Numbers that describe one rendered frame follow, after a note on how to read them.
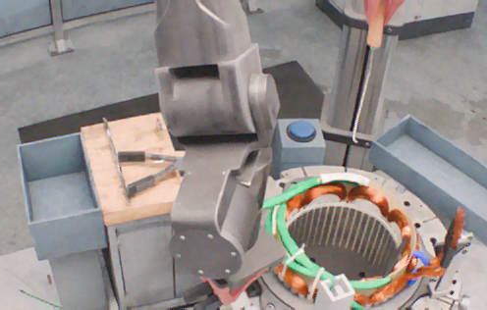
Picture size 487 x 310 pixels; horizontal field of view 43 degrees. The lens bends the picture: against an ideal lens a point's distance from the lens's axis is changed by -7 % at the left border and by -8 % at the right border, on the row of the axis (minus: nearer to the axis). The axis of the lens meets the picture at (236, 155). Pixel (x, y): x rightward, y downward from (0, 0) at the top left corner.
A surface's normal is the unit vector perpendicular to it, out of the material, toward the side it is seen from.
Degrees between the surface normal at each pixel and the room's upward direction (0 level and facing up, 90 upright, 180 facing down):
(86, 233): 90
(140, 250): 90
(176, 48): 73
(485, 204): 0
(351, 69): 90
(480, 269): 0
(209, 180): 17
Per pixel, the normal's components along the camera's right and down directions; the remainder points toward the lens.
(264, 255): 0.08, -0.74
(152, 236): 0.33, 0.66
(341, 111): -0.22, 0.66
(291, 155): 0.07, 0.69
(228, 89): -0.28, 0.40
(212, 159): -0.22, -0.77
